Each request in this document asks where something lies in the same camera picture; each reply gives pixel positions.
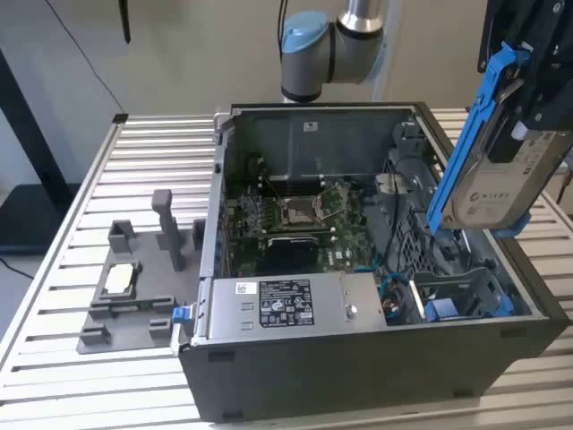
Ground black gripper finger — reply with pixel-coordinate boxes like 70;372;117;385
486;81;531;164

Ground hard disk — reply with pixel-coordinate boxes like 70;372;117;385
424;42;573;242

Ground black disk wire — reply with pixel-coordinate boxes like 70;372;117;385
383;156;411;272

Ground grey metal disk bay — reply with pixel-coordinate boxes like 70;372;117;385
364;147;453;274

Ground blue disk carrier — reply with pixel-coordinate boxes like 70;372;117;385
423;298;459;322

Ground green motherboard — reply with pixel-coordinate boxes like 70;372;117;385
222;176;381;278

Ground black installed RAM sticks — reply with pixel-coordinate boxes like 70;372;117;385
266;175;326;197

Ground CPU socket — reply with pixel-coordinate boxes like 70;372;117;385
278;195;321;228

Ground black graphics card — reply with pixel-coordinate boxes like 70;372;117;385
265;236;321;275

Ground silver power supply unit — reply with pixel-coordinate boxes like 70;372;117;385
191;272;388;348

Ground black open PC case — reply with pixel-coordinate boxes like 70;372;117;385
177;101;569;423

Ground grey parts rack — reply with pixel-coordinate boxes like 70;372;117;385
76;189;208;355

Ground black hanging rod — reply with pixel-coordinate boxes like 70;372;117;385
117;0;133;45

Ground silver CPU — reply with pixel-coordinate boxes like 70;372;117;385
103;263;138;295

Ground black monitor stand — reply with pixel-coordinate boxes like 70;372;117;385
0;47;82;256

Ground blue wire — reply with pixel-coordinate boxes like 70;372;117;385
376;268;416;297

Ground thin black wall cable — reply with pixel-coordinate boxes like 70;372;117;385
44;0;125;116

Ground black floor cable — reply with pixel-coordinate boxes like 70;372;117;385
0;256;35;280

